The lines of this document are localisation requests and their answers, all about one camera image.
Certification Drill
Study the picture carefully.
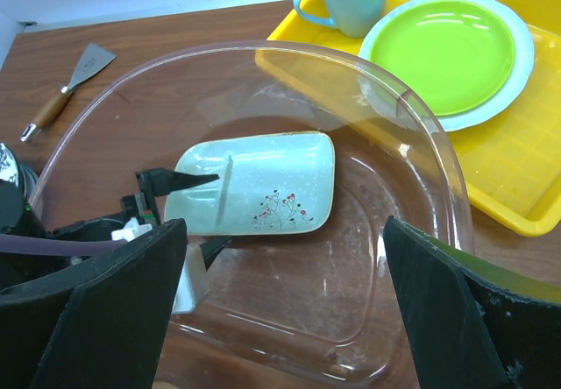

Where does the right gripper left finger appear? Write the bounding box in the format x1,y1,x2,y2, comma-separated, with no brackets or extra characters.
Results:
1,220,187,388

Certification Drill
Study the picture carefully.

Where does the metal scraper wooden handle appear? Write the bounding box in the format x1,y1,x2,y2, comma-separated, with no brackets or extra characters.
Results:
20,43,117,143

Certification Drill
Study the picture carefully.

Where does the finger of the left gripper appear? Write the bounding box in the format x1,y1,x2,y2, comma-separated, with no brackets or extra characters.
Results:
199,236,232,270
136,167,219,197

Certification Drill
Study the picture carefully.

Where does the light blue rectangular dish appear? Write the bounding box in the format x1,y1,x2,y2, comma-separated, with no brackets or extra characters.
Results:
164,131,336,237

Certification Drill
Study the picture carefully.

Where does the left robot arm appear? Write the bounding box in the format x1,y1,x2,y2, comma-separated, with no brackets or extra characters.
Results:
1,168,219,289

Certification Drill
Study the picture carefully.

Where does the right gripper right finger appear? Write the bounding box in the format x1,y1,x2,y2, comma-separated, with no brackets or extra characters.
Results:
383,217,560,388

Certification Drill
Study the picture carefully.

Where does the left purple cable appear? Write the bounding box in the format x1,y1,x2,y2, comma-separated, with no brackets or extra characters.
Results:
0,233,119,257

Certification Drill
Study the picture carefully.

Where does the yellow plastic tray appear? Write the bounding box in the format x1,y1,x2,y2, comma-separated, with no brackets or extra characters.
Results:
256,0,561,237

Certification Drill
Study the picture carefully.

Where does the clear plastic bin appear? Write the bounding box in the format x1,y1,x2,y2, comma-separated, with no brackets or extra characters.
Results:
32,42,472,388

